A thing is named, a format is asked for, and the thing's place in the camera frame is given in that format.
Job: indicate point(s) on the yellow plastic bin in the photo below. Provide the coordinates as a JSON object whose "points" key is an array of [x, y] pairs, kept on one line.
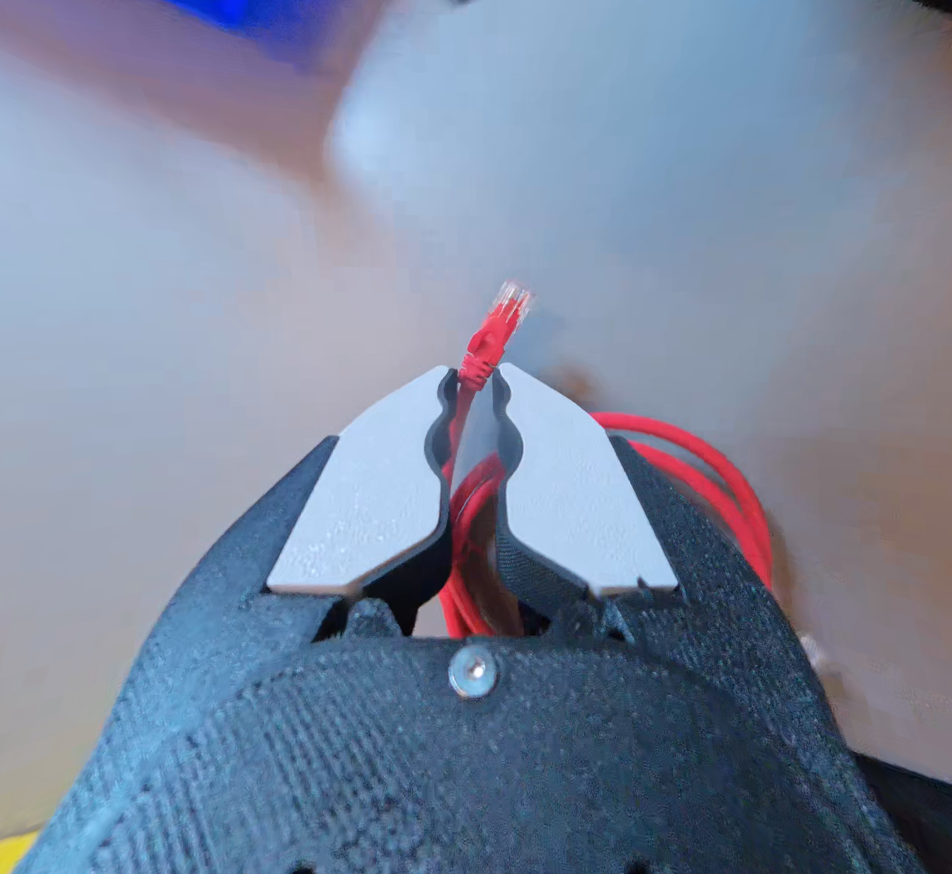
{"points": [[15, 855]]}

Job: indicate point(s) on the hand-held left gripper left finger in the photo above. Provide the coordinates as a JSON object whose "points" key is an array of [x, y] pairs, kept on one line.
{"points": [[364, 502]]}

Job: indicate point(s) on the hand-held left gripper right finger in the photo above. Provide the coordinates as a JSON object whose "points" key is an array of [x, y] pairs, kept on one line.
{"points": [[580, 502]]}

